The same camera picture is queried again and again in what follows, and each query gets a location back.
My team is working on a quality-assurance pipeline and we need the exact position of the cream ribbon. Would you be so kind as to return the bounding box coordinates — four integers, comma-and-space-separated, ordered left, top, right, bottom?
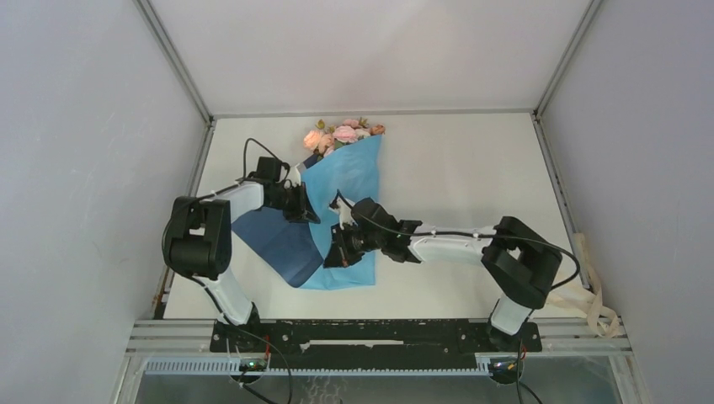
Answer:
546, 232, 626, 338

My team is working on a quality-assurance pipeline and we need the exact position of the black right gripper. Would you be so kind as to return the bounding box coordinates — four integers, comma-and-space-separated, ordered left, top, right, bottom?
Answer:
325, 219, 385, 267

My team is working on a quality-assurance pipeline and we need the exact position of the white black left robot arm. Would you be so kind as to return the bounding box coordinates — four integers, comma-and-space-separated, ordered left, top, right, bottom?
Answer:
162, 157, 321, 351

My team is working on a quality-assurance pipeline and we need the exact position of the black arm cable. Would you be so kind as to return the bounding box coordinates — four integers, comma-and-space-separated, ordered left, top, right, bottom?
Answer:
162, 137, 292, 330
334, 192, 583, 404

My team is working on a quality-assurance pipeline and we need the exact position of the white cable duct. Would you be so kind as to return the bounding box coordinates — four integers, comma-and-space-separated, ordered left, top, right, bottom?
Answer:
143, 357, 492, 376

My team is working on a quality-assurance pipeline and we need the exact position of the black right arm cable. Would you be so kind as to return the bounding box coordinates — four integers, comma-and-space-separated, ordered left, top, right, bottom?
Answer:
334, 192, 583, 404

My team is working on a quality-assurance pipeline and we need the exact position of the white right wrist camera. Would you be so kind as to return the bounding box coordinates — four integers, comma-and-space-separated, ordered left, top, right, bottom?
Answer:
328, 190, 355, 230

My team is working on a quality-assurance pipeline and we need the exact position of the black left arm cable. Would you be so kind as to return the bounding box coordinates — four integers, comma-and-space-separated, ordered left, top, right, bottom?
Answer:
162, 137, 292, 330

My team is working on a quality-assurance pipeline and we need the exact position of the pink fake rose stem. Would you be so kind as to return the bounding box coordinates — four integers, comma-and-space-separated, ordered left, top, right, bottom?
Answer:
303, 120, 327, 154
316, 133, 335, 157
332, 118, 372, 144

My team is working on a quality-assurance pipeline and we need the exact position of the blue wrapping paper sheet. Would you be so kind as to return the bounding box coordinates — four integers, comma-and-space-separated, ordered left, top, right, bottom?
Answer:
232, 136, 382, 290

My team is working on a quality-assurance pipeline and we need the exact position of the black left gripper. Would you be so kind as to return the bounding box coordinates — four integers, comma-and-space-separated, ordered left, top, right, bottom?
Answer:
268, 182, 320, 225

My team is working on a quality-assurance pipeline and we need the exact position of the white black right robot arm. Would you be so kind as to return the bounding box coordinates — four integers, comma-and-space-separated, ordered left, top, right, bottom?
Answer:
323, 194, 565, 350

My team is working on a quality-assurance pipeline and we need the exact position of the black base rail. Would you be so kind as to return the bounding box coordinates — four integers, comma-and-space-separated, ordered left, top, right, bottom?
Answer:
209, 319, 543, 371

